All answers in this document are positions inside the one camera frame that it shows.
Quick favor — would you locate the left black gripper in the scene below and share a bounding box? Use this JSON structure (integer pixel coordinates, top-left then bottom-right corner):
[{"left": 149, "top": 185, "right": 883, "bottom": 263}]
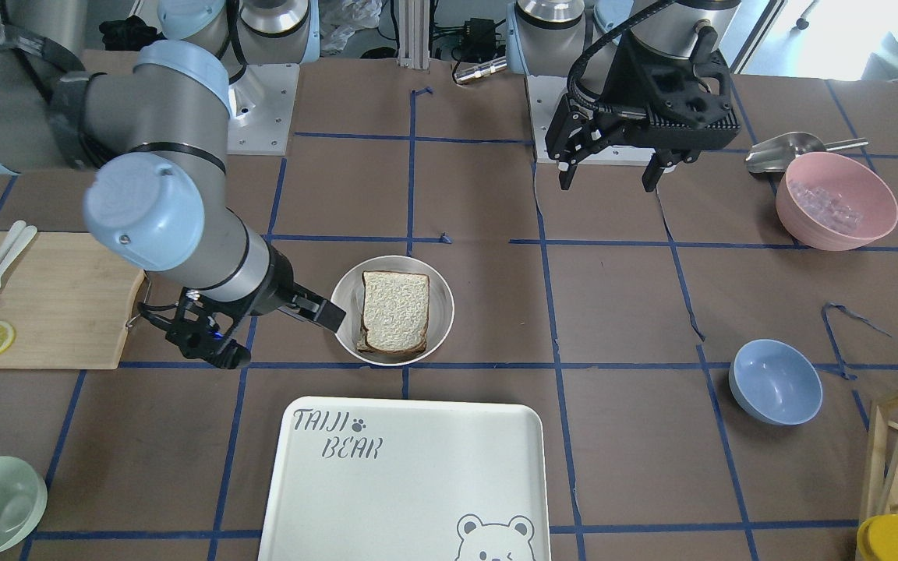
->
[{"left": 546, "top": 31, "right": 741, "bottom": 192}]

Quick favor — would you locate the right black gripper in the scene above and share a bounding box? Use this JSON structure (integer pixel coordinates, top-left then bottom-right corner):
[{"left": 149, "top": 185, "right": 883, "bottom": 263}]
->
[{"left": 136, "top": 245, "right": 346, "bottom": 369}]

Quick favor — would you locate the cream round plate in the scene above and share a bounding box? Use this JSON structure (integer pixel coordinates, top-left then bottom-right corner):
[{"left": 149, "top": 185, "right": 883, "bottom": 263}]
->
[{"left": 332, "top": 256, "right": 455, "bottom": 367}]

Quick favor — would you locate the bread slice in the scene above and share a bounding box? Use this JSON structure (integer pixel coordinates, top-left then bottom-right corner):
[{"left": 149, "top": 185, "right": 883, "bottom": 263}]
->
[
  {"left": 355, "top": 328, "right": 427, "bottom": 358},
  {"left": 360, "top": 270, "right": 430, "bottom": 336}
]

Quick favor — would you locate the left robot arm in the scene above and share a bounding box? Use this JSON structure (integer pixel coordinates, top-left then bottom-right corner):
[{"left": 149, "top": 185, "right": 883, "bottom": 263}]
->
[{"left": 505, "top": 1, "right": 739, "bottom": 192}]

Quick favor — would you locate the bread slice under egg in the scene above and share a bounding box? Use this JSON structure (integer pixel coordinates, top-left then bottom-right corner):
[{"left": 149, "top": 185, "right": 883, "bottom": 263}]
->
[{"left": 355, "top": 328, "right": 427, "bottom": 358}]

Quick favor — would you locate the metal scoop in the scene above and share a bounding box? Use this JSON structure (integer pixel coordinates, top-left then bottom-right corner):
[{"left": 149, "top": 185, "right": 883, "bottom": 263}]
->
[{"left": 744, "top": 132, "right": 869, "bottom": 174}]

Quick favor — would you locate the cream bear tray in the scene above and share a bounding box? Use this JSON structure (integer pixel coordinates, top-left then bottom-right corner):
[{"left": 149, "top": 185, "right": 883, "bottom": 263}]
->
[{"left": 259, "top": 397, "right": 551, "bottom": 560}]

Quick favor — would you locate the pink bowl with ice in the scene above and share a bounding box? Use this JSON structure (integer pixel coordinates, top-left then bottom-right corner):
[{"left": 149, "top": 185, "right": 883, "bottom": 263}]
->
[{"left": 776, "top": 152, "right": 898, "bottom": 251}]

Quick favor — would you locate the wooden cutting board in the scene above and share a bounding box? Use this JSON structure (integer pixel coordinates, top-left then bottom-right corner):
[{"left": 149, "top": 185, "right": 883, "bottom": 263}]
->
[{"left": 0, "top": 233, "right": 145, "bottom": 370}]

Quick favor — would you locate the blue bowl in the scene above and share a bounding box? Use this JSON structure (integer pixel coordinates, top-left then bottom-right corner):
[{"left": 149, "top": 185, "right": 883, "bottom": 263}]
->
[{"left": 728, "top": 340, "right": 823, "bottom": 426}]

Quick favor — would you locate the yellow mug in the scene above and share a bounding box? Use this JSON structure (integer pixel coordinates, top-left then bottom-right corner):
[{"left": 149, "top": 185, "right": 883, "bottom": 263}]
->
[{"left": 856, "top": 514, "right": 898, "bottom": 560}]

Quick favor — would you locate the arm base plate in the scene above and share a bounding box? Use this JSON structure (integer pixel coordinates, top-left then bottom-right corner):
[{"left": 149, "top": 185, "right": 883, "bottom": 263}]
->
[
  {"left": 525, "top": 72, "right": 660, "bottom": 166},
  {"left": 227, "top": 64, "right": 300, "bottom": 157}
]

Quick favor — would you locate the aluminium frame post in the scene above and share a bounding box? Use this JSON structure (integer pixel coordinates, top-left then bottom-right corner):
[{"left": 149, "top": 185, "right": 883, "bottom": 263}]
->
[{"left": 391, "top": 0, "right": 433, "bottom": 73}]

